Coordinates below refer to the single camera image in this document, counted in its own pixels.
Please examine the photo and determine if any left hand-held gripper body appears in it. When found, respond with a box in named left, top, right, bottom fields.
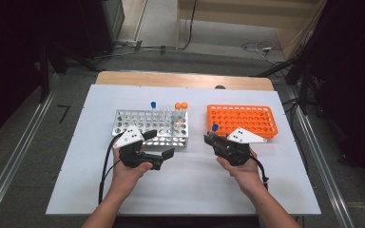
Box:
left=112, top=124, right=163, bottom=171

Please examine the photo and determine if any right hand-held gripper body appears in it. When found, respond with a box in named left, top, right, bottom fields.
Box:
left=213, top=126, right=268, bottom=167

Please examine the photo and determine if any blue capped test tube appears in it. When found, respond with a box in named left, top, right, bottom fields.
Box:
left=150, top=101, right=160, bottom=120
left=209, top=123, right=221, bottom=139

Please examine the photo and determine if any silver metal test tube rack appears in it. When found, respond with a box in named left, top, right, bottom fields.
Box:
left=111, top=108, right=190, bottom=149

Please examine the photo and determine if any orange plastic test tube rack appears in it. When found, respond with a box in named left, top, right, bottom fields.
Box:
left=206, top=104, right=279, bottom=141

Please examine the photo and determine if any person's right hand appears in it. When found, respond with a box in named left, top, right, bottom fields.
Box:
left=216, top=147, right=265, bottom=198

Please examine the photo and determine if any person's left hand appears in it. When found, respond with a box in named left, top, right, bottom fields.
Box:
left=107, top=146, right=154, bottom=200

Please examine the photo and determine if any black tripod stand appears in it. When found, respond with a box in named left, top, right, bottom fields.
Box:
left=255, top=56, right=312, bottom=115

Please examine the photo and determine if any black stand pole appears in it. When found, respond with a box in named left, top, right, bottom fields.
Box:
left=38, top=44, right=51, bottom=104

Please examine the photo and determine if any dark cabinet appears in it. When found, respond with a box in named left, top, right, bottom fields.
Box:
left=100, top=0, right=125, bottom=44

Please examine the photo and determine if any black curtain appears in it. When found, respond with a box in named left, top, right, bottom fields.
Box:
left=0, top=0, right=106, bottom=150
left=310, top=0, right=365, bottom=198

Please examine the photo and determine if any thin black left gripper cable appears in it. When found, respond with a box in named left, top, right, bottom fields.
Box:
left=103, top=160, right=122, bottom=181

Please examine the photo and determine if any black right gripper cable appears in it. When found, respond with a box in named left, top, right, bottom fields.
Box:
left=249, top=155, right=270, bottom=191

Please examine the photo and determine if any thick black left gripper cable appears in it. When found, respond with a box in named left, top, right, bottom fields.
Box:
left=98, top=134, right=123, bottom=205

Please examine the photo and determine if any aluminium floor rail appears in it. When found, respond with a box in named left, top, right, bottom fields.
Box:
left=0, top=72, right=60, bottom=222
left=286, top=86, right=357, bottom=228

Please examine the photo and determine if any floor cable bundle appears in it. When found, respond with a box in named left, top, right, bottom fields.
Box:
left=112, top=39, right=179, bottom=55

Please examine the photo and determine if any white floor cable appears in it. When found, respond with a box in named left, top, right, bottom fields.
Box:
left=240, top=40, right=288, bottom=66

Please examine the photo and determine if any black hanging cable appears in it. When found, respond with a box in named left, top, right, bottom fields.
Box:
left=179, top=0, right=199, bottom=51

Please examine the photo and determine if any beige wooden frame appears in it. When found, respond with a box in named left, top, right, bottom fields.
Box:
left=176, top=0, right=329, bottom=60

